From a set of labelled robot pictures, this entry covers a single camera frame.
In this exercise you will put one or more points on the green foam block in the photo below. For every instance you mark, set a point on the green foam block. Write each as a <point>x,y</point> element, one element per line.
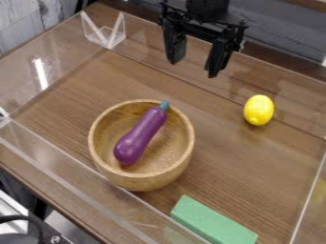
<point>213,226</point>

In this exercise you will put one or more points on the brown wooden bowl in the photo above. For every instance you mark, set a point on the brown wooden bowl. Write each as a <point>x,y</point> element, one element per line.
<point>167,154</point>

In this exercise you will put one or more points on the yellow toy lemon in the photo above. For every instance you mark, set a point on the yellow toy lemon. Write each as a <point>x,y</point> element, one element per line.
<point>258,110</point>

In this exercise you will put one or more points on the purple toy eggplant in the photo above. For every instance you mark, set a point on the purple toy eggplant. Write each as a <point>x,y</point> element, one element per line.
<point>132,144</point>

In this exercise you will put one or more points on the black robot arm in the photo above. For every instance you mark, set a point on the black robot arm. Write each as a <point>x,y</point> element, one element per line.
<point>202,19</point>

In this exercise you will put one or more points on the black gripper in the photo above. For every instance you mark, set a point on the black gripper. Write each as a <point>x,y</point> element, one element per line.
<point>206,20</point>

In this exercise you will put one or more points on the clear acrylic corner bracket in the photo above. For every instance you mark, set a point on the clear acrylic corner bracket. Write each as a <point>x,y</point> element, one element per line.
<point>107,37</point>

